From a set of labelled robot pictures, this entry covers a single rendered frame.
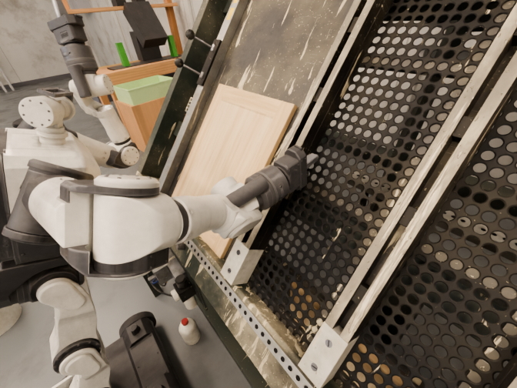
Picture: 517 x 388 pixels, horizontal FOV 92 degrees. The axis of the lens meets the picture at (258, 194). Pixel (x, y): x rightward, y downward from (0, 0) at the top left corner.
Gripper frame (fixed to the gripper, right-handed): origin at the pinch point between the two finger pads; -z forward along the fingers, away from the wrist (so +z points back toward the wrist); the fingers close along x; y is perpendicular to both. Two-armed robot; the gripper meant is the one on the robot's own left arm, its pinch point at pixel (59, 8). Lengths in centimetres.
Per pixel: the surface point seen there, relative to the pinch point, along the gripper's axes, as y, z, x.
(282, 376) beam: 35, 99, 68
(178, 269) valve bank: 6, 95, 16
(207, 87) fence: -35, 29, 25
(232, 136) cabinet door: -15, 48, 42
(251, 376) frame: 6, 157, 37
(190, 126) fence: -28, 44, 16
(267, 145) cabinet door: -7, 51, 59
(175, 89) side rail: -44, 26, 2
